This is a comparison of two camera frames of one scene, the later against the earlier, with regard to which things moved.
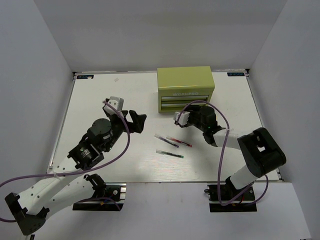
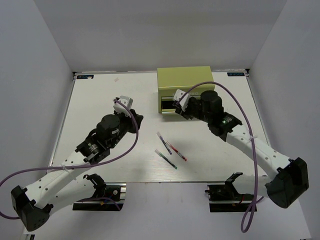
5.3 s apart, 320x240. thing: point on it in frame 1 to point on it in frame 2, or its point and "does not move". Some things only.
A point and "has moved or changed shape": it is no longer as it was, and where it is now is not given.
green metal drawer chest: x=178 y=86 does not move
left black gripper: x=138 y=121 does not move
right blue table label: x=236 y=74 does not move
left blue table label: x=84 y=76 does not move
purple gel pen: x=166 y=140 has moved or changed shape
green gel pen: x=166 y=153 to x=167 y=160
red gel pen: x=179 y=141 to x=176 y=151
